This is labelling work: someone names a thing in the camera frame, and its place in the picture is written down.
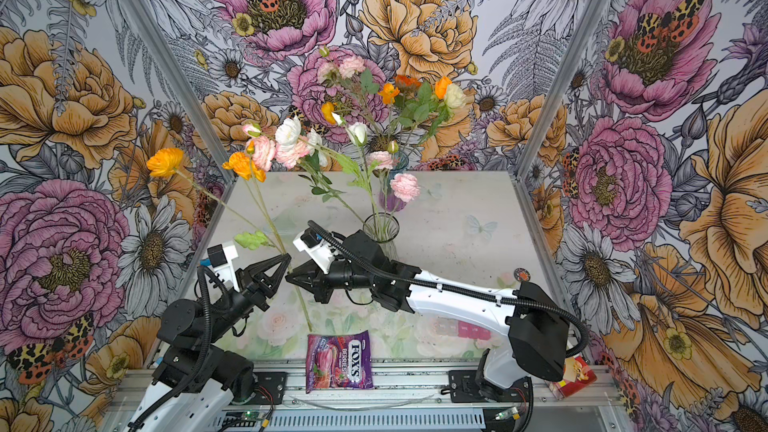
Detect clear grey glass vase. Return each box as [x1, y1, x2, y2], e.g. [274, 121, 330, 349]
[363, 212, 400, 260]

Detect blue purple glass vase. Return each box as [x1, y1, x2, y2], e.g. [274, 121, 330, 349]
[379, 151, 409, 213]

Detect white chrysanthemum spray stem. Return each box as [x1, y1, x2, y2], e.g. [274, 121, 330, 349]
[275, 118, 378, 223]

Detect yellow orange poppy stem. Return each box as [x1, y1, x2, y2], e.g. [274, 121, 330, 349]
[319, 82, 401, 151]

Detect orange gerbera flower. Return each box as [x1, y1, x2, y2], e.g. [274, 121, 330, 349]
[394, 75, 422, 95]

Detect white rose flower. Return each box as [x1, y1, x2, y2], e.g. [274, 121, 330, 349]
[419, 82, 468, 151]

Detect yellow orange rose flower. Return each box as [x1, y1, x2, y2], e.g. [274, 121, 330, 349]
[407, 75, 452, 151]

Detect pink carnation flower stem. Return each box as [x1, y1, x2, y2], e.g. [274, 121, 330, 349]
[317, 48, 390, 135]

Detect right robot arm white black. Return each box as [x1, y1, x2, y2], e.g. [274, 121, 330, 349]
[288, 222, 589, 402]

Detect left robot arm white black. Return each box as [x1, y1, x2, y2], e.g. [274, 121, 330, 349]
[126, 254, 291, 431]

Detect purple Fox's candy bag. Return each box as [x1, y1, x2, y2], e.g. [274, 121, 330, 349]
[305, 331, 374, 394]

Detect pink white pill organizer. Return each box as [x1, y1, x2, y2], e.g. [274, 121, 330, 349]
[435, 318, 491, 340]

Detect small round orange token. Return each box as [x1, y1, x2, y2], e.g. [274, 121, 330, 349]
[513, 267, 531, 283]

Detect red bandage box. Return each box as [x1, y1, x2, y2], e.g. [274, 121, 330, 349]
[548, 355, 597, 400]

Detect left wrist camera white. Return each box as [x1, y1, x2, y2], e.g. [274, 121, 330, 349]
[200, 241, 240, 290]

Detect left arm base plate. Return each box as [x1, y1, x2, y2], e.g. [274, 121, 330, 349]
[242, 371, 288, 406]

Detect aluminium rail front frame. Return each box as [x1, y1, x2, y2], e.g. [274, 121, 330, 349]
[101, 359, 631, 432]

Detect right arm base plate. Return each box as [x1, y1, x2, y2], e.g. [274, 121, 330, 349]
[447, 370, 532, 404]

